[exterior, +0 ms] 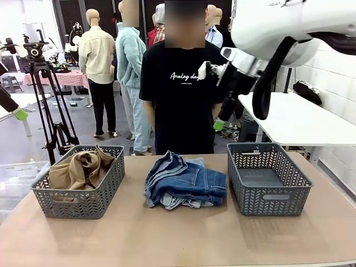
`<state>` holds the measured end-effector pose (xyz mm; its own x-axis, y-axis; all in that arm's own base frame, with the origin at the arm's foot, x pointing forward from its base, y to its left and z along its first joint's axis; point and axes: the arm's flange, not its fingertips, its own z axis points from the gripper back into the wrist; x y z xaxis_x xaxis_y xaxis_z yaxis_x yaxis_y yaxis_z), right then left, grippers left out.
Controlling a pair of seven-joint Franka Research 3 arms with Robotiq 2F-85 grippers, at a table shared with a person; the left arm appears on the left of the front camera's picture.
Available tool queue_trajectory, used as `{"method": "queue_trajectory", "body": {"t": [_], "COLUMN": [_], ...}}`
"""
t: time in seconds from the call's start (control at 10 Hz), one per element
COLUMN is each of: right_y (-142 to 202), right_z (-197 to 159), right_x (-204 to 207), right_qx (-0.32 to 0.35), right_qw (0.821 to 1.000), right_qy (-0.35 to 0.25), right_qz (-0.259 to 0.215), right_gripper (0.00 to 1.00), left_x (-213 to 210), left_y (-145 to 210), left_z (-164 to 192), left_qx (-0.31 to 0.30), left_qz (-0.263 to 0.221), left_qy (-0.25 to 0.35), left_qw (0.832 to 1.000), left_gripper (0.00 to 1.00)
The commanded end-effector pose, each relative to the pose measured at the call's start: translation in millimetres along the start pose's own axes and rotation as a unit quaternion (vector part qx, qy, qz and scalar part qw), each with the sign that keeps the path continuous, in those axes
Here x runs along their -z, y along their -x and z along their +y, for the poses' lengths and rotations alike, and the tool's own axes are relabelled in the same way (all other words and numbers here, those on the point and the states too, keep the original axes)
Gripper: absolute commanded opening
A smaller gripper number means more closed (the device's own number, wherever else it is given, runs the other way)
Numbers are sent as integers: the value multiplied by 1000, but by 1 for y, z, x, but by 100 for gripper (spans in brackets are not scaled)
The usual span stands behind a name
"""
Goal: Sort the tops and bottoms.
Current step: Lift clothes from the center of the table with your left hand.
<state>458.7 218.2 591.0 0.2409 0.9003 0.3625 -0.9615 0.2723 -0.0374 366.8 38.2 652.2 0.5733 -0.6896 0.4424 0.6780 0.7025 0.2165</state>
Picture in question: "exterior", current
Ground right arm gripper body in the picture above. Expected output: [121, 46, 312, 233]
[221, 70, 258, 112]

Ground dark blue denim jeans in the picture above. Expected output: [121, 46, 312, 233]
[144, 150, 228, 208]

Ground tan garment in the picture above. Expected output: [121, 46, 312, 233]
[48, 144, 117, 202]

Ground person's right forearm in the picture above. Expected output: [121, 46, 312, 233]
[143, 100, 156, 131]

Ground person's left forearm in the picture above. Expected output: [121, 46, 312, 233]
[212, 102, 223, 120]

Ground white side table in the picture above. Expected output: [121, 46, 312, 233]
[0, 93, 52, 151]

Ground shoes on floor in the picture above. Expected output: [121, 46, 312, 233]
[221, 123, 241, 140]

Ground grey stool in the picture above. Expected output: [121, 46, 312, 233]
[1, 76, 23, 94]

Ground person in black T-shirt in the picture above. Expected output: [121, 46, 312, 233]
[139, 0, 226, 156]

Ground black light stand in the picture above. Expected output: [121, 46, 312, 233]
[283, 67, 293, 94]

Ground mannequin in light blue shirt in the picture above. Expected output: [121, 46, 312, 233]
[205, 4, 224, 48]

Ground table with pink checkered cloth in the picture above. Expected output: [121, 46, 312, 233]
[22, 69, 90, 90]

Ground black bag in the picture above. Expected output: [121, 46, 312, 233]
[292, 80, 323, 106]

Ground clear plastic storage box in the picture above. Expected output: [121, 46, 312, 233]
[0, 160, 51, 223]

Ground light blue denim jeans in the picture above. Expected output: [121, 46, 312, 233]
[146, 157, 215, 211]

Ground mannequin in plaid shirt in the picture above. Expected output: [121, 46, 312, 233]
[154, 3, 166, 45]

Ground white and black background device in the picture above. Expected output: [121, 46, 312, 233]
[68, 19, 83, 53]

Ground grey plastic lattice basket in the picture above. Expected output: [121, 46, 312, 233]
[30, 144, 126, 220]
[226, 142, 314, 217]

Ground mannequin in red top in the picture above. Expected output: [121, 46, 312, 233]
[146, 13, 158, 48]

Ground mannequin in cream jacket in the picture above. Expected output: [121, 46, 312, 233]
[77, 8, 117, 139]

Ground mannequin in blue fleece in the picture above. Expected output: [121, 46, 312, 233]
[115, 0, 152, 156]

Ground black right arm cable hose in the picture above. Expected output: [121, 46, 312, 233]
[251, 32, 356, 121]

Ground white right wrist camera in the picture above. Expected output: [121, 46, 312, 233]
[198, 61, 225, 86]

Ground black camera tripod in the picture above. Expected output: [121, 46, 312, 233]
[22, 29, 81, 165]

